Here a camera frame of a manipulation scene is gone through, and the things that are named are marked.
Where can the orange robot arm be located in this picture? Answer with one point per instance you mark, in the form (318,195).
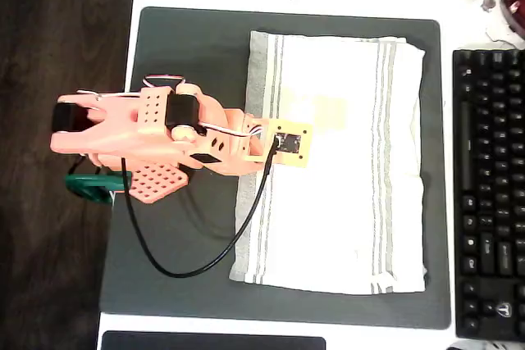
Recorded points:
(123,124)

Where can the orange square camera mount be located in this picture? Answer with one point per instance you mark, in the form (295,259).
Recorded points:
(303,149)

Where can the small round coin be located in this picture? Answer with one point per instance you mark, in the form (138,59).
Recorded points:
(488,3)

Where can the green table clamp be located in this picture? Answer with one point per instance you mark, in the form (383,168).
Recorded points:
(92,186)

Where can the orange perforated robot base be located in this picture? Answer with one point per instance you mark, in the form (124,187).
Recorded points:
(158,184)

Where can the dark grey desk mat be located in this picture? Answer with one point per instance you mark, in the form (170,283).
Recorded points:
(184,46)

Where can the black keyboard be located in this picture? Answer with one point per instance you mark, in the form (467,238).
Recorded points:
(492,202)

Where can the black flat pad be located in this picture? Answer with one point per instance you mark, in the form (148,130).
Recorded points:
(205,342)

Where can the white striped towel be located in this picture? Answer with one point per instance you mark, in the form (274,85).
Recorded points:
(328,186)

